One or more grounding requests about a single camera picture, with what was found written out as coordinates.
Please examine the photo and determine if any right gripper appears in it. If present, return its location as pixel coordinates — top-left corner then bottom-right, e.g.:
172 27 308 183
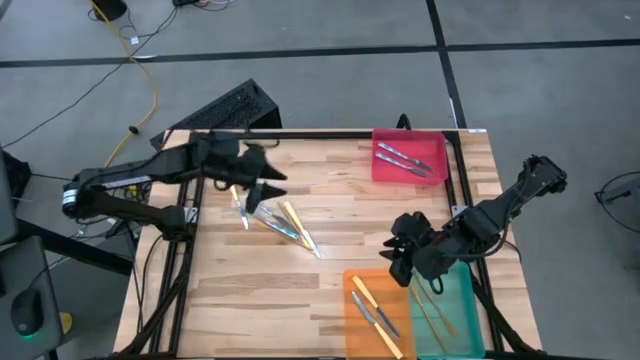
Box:
378 212 461 281

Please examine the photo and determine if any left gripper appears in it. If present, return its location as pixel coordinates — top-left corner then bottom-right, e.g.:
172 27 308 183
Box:
199 132 288 199

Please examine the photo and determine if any red plastic bin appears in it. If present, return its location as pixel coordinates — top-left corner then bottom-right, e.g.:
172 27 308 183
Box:
370 127 450 186

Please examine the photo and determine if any black perforated metal case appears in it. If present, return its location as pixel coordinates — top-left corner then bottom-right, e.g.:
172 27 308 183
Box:
148 77 284 151

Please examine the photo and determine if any yellow power cable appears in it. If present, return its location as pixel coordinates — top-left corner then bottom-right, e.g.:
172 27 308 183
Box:
88 0 160 169

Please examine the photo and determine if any black round base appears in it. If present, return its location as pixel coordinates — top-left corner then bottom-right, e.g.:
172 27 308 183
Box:
91 0 129 23

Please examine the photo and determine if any orange plastic bin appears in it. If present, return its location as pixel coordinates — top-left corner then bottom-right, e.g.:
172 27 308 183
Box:
342 268 417 360

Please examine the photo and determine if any teal plastic bin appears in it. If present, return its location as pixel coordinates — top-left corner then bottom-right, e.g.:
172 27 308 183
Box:
408 260 486 360

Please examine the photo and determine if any black computer mouse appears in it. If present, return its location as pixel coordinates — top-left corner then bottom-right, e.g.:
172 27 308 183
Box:
10 288 45 338

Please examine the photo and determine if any grey desk pad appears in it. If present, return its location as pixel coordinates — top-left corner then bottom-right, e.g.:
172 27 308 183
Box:
0 234 65 360

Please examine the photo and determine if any black floor cable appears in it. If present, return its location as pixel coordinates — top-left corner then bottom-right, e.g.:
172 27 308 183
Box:
0 4 180 150

